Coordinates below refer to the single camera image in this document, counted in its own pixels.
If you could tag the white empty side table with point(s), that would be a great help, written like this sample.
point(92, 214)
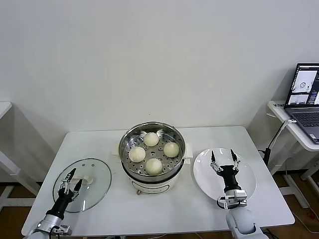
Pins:
point(5, 108)

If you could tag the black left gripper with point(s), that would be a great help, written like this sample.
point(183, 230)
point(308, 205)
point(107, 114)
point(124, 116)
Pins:
point(61, 203)

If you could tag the stainless steel steamer pot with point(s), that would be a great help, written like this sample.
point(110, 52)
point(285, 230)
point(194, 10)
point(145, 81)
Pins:
point(149, 185)

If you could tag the stainless steel steamer basket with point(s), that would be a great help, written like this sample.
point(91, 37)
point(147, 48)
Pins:
point(159, 155)

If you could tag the white round plate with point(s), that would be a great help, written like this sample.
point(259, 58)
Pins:
point(207, 179)

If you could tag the white laptop side table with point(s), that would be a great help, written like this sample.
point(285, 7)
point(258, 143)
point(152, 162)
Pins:
point(302, 142)

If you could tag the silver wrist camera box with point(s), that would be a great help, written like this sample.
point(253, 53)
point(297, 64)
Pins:
point(61, 229)
point(235, 198)

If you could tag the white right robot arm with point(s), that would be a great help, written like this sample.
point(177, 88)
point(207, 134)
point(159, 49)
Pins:
point(243, 221)

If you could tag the white steamed baozi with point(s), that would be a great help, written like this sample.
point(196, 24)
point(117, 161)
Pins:
point(171, 149)
point(137, 154)
point(154, 166)
point(150, 139)

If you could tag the grey open laptop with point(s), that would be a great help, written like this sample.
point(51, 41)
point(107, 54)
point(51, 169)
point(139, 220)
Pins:
point(304, 119)

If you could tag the small red floor object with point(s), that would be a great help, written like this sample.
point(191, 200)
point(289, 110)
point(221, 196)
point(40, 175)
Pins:
point(311, 214)

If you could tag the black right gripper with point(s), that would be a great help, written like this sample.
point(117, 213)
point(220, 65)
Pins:
point(229, 176)

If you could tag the round glass pot lid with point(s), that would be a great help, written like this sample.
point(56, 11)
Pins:
point(99, 171)

